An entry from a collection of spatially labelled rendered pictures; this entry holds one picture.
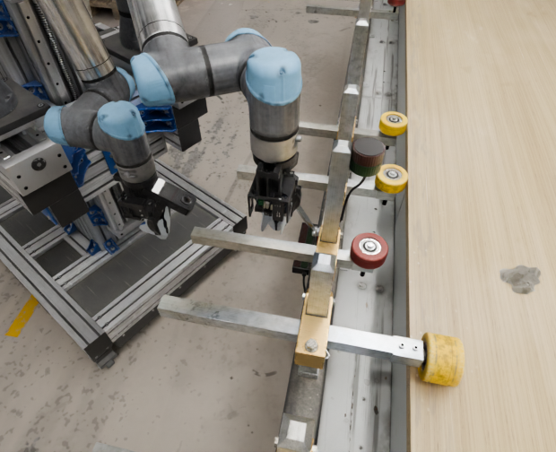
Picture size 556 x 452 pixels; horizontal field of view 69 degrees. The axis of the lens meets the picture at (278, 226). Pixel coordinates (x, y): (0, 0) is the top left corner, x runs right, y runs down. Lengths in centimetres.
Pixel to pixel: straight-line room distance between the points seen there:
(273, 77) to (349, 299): 75
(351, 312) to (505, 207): 46
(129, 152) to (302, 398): 62
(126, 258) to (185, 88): 129
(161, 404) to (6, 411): 58
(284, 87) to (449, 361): 49
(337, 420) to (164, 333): 102
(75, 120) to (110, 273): 104
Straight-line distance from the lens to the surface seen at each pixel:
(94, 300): 177
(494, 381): 83
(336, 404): 104
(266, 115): 59
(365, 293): 118
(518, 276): 97
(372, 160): 76
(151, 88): 64
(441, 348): 73
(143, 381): 179
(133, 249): 187
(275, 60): 58
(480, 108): 145
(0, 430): 194
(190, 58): 65
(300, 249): 94
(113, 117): 81
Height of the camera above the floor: 160
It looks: 49 degrees down
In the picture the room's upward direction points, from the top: straight up
